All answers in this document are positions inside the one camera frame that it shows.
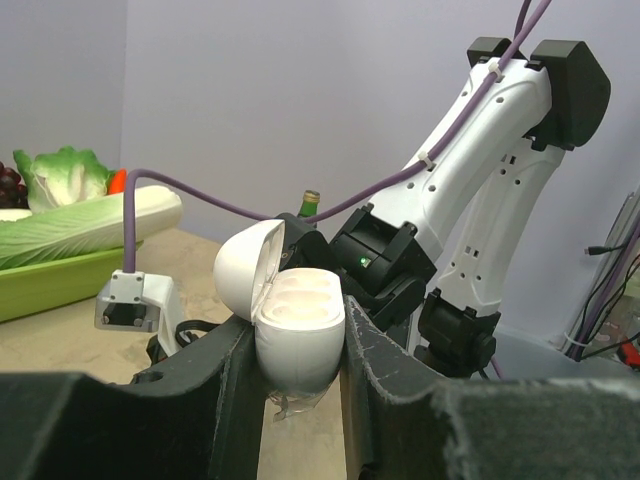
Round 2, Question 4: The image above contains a background cables bundle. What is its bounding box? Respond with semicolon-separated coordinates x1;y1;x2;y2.
564;194;640;371

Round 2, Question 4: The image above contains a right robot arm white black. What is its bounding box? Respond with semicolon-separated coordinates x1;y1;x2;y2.
280;37;611;378

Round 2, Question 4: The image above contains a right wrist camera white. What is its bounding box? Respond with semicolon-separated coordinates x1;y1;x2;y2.
94;270;185;356

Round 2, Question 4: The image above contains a green plastic tray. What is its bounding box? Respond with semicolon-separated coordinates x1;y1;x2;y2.
1;248;124;322

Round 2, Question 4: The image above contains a green glass bottle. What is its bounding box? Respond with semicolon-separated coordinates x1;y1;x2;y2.
297;190;320;218

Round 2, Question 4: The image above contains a green leafy lettuce toy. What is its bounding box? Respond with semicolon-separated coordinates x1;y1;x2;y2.
13;146;115;213

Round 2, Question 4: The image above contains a white earbud charging case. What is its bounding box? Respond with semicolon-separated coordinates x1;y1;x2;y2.
213;219;345;397

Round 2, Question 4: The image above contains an orange carrot toy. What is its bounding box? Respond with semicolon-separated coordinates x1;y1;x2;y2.
107;169;127;195

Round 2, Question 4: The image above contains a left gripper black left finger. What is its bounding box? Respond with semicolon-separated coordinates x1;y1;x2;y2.
1;317;265;479

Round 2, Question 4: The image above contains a dark red grapes bunch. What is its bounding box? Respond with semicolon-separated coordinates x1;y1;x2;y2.
0;163;29;209

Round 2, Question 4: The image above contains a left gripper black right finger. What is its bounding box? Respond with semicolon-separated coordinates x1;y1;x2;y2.
342;297;639;479

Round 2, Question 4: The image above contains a long green napa cabbage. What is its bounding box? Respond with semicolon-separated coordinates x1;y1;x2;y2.
1;185;183;270

